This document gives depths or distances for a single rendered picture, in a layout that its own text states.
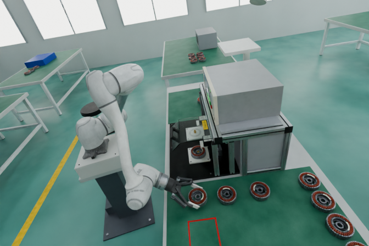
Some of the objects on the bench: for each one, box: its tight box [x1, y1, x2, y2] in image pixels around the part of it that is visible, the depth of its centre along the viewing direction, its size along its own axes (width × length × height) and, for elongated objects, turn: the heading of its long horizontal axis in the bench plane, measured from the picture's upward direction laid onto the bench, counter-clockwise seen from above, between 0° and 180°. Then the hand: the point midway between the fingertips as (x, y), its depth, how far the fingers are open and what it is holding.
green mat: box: [166, 166, 368, 246], centre depth 107 cm, size 94×61×1 cm, turn 106°
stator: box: [250, 181, 270, 201], centre depth 120 cm, size 11×11×4 cm
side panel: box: [242, 132, 292, 176], centre depth 125 cm, size 28×3×32 cm, turn 106°
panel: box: [234, 140, 242, 173], centre depth 152 cm, size 1×66×30 cm, turn 16°
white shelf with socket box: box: [217, 38, 261, 61], centre depth 224 cm, size 35×37×46 cm
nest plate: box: [188, 147, 210, 164], centre depth 150 cm, size 15×15×1 cm
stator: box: [191, 146, 206, 159], centre depth 149 cm, size 11×11×4 cm
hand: (197, 196), depth 120 cm, fingers closed on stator, 11 cm apart
